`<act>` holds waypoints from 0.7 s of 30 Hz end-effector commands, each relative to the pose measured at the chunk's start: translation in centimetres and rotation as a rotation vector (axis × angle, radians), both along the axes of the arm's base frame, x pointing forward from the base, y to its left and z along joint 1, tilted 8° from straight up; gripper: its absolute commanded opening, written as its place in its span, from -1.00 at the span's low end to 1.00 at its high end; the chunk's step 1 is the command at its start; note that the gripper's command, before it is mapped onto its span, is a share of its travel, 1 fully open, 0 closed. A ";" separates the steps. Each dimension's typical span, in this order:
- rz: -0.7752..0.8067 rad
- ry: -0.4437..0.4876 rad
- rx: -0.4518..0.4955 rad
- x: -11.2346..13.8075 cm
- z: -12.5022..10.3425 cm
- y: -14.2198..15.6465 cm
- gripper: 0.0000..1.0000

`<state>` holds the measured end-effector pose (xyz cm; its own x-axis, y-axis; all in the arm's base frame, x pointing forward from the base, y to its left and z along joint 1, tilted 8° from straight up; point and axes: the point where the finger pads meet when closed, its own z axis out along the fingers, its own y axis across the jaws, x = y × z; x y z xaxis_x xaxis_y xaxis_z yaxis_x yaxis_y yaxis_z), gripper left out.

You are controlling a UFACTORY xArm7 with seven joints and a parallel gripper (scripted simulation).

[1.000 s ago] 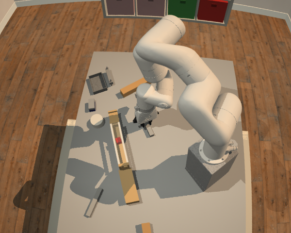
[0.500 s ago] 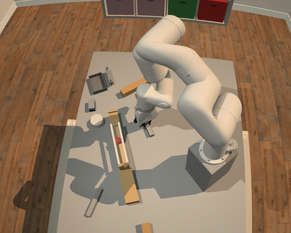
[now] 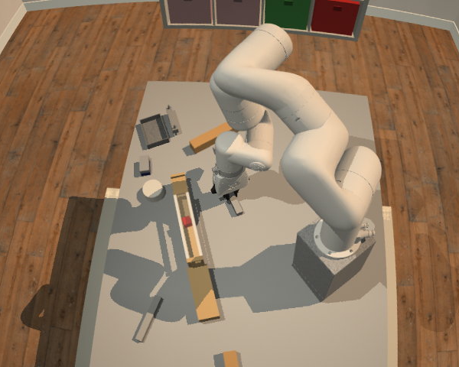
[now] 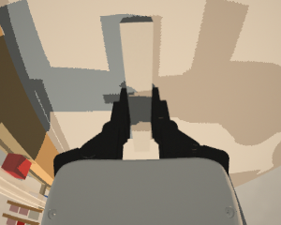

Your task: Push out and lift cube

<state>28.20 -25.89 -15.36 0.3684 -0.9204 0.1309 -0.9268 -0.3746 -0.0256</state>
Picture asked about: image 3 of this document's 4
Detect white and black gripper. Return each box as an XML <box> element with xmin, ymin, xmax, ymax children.
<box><xmin>211</xmin><ymin>167</ymin><xmax>249</xmax><ymax>200</ymax></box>

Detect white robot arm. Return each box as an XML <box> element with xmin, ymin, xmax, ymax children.
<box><xmin>210</xmin><ymin>24</ymin><xmax>382</xmax><ymax>259</ymax></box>

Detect grey cylinder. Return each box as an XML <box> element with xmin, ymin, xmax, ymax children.
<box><xmin>142</xmin><ymin>180</ymin><xmax>164</xmax><ymax>203</ymax></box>

